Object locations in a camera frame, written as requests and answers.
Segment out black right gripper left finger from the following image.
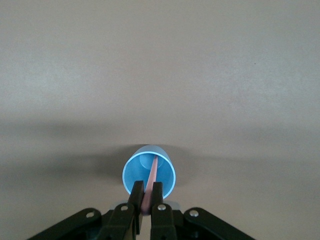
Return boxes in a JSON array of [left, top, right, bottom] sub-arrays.
[[97, 180, 146, 240]]

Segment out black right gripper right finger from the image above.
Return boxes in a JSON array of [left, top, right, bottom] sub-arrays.
[[149, 181, 179, 240]]

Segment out blue plastic cup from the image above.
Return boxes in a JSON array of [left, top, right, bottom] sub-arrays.
[[122, 143, 177, 199]]

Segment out pink chopstick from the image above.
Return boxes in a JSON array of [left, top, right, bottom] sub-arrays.
[[140, 154, 160, 216]]

